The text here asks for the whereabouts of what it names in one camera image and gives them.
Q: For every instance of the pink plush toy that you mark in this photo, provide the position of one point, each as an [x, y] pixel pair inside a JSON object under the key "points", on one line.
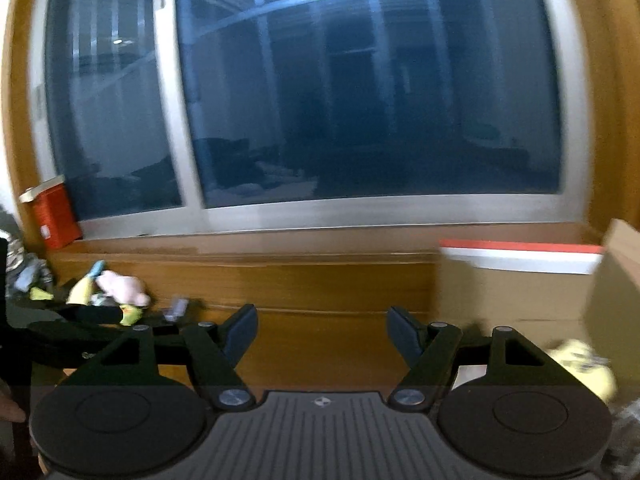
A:
{"points": [[122, 287]]}

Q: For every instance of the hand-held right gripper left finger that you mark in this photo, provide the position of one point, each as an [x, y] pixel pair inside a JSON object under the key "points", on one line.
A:
{"points": [[240, 332]]}

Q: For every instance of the wooden desktop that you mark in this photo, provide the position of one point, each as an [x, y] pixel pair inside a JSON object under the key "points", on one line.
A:
{"points": [[325, 285]]}

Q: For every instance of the yellow plush toy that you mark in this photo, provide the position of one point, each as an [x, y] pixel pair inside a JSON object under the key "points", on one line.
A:
{"points": [[80, 290]]}

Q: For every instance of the pile of clothes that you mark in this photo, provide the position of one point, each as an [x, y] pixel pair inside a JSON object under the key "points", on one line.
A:
{"points": [[20, 270]]}

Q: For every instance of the person's left hand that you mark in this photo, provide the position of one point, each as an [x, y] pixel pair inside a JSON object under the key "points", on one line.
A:
{"points": [[10, 405]]}

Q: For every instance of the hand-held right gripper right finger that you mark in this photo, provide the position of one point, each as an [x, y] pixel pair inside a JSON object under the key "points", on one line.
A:
{"points": [[402, 332]]}

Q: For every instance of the red cardboard box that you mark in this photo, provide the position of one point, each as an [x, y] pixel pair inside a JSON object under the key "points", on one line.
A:
{"points": [[510, 290]]}

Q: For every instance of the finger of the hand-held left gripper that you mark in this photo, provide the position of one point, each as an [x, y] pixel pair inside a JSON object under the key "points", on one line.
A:
{"points": [[90, 314], [65, 345]]}

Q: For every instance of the sliding glass window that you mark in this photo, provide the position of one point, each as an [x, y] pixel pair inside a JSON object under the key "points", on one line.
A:
{"points": [[350, 85]]}

